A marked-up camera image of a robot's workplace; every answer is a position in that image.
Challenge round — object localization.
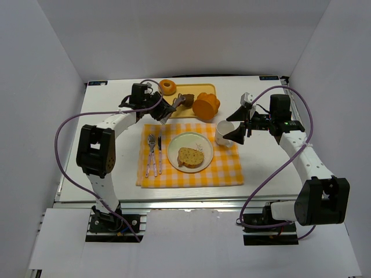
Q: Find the white ceramic mug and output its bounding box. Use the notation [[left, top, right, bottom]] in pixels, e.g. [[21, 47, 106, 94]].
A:
[[215, 120, 235, 147]]

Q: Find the brown chocolate muffin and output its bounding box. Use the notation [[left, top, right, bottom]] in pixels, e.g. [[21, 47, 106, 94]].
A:
[[178, 94, 194, 108]]

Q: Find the sliced loaf bread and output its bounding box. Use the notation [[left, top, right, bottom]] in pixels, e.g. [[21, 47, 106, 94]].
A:
[[177, 147, 204, 169]]

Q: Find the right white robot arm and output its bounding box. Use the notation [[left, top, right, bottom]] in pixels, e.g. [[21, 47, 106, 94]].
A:
[[224, 93, 350, 229]]

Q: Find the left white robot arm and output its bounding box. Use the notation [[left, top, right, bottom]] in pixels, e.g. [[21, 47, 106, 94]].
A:
[[76, 83, 184, 217]]

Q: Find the yellow plastic tray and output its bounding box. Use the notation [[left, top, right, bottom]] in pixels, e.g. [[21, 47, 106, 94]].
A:
[[163, 83, 216, 119]]

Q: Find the yellow checkered cloth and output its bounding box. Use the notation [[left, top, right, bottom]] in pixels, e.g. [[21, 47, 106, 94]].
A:
[[136, 123, 244, 188]]

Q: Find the large orange bundt cake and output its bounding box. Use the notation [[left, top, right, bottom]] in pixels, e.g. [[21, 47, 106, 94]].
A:
[[192, 93, 220, 120]]

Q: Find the green white ceramic plate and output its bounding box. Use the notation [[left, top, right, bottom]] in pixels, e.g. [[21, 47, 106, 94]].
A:
[[167, 131, 214, 173]]

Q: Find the right blue table label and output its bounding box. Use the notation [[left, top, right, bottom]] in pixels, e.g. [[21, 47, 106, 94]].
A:
[[259, 75, 280, 81]]

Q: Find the blue table label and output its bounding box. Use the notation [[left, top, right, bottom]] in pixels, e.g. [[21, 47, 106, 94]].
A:
[[259, 75, 280, 81], [88, 81, 108, 86]]

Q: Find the left blue table label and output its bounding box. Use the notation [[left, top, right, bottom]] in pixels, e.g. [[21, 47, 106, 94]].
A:
[[88, 81, 108, 86]]

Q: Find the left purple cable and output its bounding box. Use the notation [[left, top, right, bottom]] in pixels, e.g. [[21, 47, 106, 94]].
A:
[[54, 78, 165, 243]]

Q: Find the purple cable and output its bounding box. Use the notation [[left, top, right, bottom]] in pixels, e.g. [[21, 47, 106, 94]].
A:
[[54, 78, 165, 243], [236, 85, 315, 241]]

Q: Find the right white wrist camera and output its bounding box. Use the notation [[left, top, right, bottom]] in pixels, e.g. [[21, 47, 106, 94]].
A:
[[240, 92, 254, 109]]

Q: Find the ring doughnut bread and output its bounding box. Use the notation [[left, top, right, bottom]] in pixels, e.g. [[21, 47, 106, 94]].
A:
[[159, 79, 176, 96]]

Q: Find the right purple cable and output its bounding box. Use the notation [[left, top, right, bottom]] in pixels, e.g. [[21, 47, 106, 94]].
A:
[[236, 85, 315, 241]]

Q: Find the pink handled fork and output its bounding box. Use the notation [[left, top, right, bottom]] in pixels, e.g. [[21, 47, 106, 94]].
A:
[[147, 134, 158, 177]]

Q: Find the pink handled knife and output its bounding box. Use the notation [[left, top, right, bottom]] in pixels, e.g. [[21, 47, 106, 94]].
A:
[[157, 131, 162, 175]]

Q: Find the aluminium frame rail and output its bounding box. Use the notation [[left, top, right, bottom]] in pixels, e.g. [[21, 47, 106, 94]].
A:
[[52, 196, 294, 214]]

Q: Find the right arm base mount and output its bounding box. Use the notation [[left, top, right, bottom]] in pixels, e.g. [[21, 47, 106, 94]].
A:
[[242, 202, 299, 246]]

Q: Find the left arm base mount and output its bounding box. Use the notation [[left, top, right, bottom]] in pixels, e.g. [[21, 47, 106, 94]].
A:
[[85, 213, 147, 243]]

